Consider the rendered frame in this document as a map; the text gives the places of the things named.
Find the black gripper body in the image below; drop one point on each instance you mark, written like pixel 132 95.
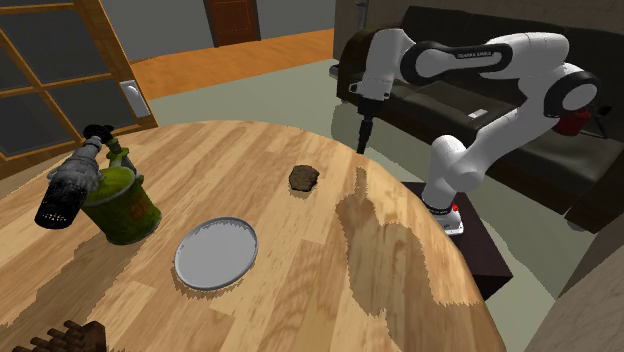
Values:
pixel 368 109

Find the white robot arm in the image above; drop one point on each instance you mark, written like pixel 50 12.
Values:
pixel 507 131

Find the brown rough lump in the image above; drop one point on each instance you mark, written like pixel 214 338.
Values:
pixel 304 178

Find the small white flat box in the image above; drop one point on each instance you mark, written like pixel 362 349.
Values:
pixel 478 113

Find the brown wooden door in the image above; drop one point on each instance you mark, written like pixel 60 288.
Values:
pixel 234 22

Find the dark robot stand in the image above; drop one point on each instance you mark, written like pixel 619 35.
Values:
pixel 482 258

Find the dark leather sofa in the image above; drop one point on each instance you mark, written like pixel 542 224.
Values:
pixel 551 161

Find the round wooden table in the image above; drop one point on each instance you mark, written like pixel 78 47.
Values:
pixel 302 292

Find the red container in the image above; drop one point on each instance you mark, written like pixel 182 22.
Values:
pixel 571 123

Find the grey round plate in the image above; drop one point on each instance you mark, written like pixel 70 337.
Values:
pixel 216 253

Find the green rusty metal can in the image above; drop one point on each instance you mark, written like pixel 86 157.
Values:
pixel 124 209

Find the grey and black canister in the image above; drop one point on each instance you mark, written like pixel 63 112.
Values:
pixel 68 187

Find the wooden framed glass door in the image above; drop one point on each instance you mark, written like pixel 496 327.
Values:
pixel 58 73

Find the dark brown wooden rack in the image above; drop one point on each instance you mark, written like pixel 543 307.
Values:
pixel 78 339

